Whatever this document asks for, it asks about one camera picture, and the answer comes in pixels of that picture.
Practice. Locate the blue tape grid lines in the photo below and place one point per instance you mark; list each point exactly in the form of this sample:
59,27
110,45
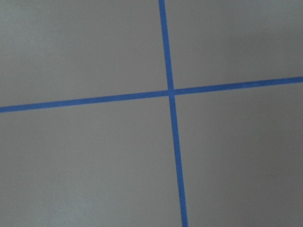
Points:
171,92

